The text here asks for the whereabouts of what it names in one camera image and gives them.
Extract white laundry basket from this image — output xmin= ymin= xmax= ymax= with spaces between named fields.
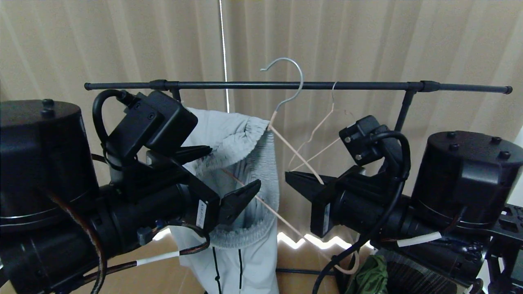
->
xmin=376 ymin=249 xmax=470 ymax=294

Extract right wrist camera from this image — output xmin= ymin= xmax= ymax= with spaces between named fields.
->
xmin=338 ymin=115 xmax=393 ymax=167

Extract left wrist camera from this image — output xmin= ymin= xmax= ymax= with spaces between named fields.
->
xmin=107 ymin=90 xmax=199 ymax=160

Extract black clothes rack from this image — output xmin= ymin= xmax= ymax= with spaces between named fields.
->
xmin=84 ymin=80 xmax=513 ymax=294

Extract green garment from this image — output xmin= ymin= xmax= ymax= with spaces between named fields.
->
xmin=346 ymin=254 xmax=389 ymax=294

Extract pale grey shorts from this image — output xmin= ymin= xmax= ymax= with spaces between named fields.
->
xmin=170 ymin=107 xmax=280 ymax=294

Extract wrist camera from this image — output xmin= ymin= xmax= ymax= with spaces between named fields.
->
xmin=338 ymin=115 xmax=393 ymax=167
xmin=107 ymin=90 xmax=199 ymax=160

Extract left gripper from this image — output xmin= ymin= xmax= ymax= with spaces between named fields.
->
xmin=96 ymin=145 xmax=262 ymax=254

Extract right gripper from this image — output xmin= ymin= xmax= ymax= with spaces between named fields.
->
xmin=285 ymin=165 xmax=413 ymax=245

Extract pink clothes hanger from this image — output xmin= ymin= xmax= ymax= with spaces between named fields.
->
xmin=288 ymin=82 xmax=356 ymax=172
xmin=223 ymin=57 xmax=361 ymax=275

